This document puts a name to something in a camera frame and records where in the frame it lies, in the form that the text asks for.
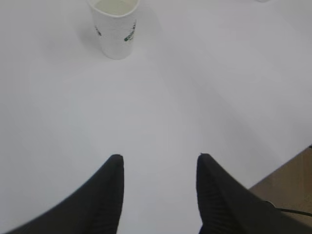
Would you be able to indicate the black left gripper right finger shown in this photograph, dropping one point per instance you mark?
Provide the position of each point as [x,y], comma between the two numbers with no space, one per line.
[227,207]

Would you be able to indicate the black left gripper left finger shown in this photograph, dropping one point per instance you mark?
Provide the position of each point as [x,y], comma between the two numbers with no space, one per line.
[94,208]

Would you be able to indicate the white paper cup green logo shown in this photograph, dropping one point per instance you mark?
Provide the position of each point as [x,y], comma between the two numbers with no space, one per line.
[115,22]

